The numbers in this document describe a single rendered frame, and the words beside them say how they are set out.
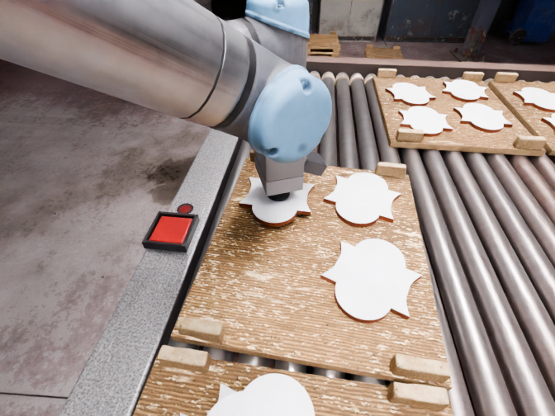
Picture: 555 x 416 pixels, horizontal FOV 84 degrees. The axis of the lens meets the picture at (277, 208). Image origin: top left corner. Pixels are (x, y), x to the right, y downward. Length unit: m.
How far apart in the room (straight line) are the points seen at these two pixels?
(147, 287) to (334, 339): 0.29
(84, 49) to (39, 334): 1.65
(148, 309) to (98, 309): 1.22
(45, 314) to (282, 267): 1.48
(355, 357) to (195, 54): 0.37
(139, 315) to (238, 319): 0.15
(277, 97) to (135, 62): 0.09
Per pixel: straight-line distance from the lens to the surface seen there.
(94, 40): 0.20
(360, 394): 0.42
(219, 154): 0.76
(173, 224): 0.59
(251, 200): 0.56
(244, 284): 0.47
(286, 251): 0.51
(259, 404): 0.36
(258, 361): 0.44
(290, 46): 0.41
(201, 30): 0.22
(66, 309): 1.80
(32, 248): 2.17
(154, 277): 0.54
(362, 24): 4.94
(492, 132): 0.95
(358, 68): 1.22
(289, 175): 0.49
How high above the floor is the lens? 1.34
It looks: 44 degrees down
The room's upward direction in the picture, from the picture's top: straight up
